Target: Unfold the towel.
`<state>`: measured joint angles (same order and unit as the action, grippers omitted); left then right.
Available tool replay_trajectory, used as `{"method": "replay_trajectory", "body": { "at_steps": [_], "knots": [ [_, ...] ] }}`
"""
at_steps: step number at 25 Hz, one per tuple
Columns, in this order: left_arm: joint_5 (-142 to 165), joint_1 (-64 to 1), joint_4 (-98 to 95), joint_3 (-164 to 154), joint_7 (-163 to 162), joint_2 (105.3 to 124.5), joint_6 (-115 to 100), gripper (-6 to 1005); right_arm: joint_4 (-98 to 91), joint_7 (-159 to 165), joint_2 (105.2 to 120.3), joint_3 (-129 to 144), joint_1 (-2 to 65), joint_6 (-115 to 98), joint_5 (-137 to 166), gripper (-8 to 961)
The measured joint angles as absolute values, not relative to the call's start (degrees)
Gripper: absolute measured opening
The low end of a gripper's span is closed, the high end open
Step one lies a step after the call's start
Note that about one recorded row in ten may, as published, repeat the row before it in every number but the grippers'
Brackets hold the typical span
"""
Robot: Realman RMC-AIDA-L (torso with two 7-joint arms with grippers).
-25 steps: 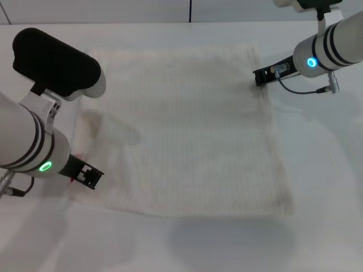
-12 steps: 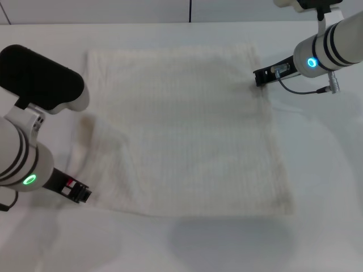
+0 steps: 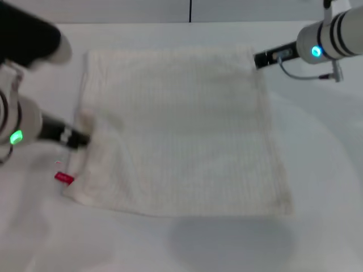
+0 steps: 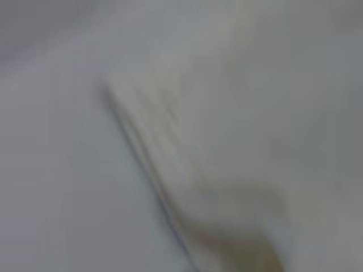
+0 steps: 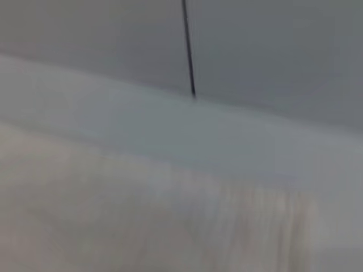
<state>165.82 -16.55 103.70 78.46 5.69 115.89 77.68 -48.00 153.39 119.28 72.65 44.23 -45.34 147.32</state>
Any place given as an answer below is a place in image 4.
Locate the white towel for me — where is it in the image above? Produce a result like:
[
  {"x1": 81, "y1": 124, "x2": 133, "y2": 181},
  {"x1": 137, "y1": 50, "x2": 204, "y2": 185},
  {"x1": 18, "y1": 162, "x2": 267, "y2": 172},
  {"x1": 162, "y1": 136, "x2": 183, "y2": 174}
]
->
[{"x1": 102, "y1": 50, "x2": 363, "y2": 272}]

